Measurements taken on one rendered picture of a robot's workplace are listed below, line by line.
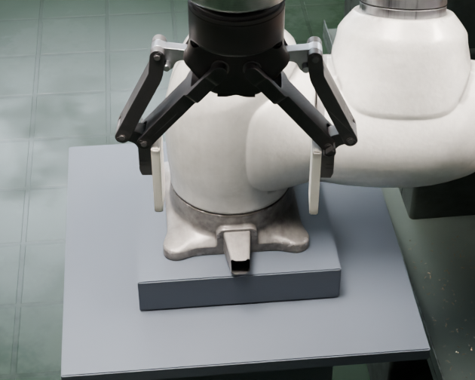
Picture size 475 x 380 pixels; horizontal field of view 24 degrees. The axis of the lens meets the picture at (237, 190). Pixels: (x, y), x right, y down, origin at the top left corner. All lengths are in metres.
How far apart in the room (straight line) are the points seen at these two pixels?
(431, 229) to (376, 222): 0.33
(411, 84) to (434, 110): 0.04
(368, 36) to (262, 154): 0.18
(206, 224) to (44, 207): 1.37
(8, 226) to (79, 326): 1.31
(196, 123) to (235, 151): 0.06
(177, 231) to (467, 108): 0.39
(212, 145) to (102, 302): 0.26
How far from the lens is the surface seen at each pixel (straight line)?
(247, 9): 0.81
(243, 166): 1.28
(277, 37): 0.85
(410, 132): 1.26
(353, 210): 1.51
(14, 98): 3.07
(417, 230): 1.81
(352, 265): 1.43
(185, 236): 1.36
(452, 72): 1.26
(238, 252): 1.32
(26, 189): 2.75
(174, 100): 0.90
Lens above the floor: 1.74
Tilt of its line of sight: 40 degrees down
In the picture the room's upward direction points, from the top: straight up
